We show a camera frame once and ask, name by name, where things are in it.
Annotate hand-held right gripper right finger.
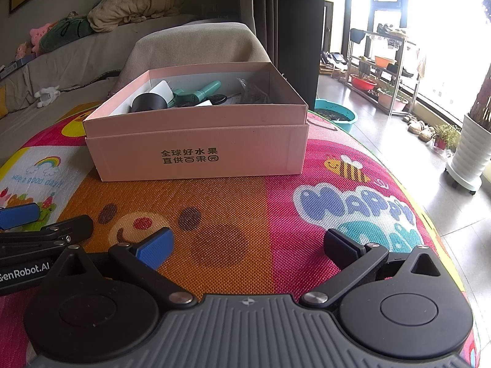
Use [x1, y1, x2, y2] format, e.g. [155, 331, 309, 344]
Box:
[301, 229, 447, 309]

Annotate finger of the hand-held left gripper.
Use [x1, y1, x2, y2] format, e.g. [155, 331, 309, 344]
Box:
[0, 202, 40, 231]
[0, 215, 95, 255]

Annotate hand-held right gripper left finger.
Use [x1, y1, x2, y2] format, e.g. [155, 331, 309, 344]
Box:
[46, 227, 194, 305]

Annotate pink cardboard box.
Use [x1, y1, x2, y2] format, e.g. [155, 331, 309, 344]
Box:
[82, 61, 309, 182]

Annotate dark grey cylindrical container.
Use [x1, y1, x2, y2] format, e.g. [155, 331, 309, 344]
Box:
[130, 92, 169, 115]

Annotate white square charger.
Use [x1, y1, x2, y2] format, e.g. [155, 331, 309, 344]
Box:
[149, 80, 175, 109]

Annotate teal plastic handle tool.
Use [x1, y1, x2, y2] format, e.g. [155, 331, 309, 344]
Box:
[169, 80, 223, 107]

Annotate clear plastic bag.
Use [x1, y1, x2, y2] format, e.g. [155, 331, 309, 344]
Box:
[235, 77, 275, 104]

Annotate colourful cartoon play mat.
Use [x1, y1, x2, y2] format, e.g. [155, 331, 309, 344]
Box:
[0, 102, 480, 368]

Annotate small white toy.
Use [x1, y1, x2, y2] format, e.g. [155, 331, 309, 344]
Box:
[34, 85, 61, 109]

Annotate teal plastic basin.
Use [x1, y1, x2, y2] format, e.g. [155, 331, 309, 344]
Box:
[315, 99, 357, 131]

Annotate grey slippers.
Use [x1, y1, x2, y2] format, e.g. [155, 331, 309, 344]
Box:
[402, 114, 436, 142]

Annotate blue flat box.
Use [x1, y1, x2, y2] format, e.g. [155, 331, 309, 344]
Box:
[0, 53, 36, 80]

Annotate small potted plant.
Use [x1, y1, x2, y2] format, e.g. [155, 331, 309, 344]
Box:
[433, 123, 463, 152]

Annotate pink flower pot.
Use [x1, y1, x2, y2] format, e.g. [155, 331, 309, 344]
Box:
[378, 90, 409, 113]

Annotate white ribbed plant pot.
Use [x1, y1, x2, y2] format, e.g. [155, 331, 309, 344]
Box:
[446, 113, 491, 194]

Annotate red plastic basin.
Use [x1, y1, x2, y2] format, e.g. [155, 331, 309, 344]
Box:
[351, 75, 378, 92]

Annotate grey covered sofa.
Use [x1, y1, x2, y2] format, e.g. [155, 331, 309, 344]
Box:
[0, 13, 275, 169]

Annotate green plush toy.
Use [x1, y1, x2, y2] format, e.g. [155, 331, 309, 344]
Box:
[39, 17, 95, 52]

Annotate metal shelf rack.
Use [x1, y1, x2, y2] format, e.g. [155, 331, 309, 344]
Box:
[347, 27, 420, 116]

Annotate dark shoes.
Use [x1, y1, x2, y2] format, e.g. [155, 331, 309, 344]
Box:
[376, 23, 407, 37]

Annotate beige pillow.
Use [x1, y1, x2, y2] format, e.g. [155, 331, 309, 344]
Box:
[87, 0, 185, 32]

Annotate grey curtain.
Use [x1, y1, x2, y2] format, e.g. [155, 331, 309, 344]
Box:
[251, 0, 325, 100]

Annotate black cable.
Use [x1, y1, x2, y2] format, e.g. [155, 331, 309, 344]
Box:
[57, 69, 121, 90]

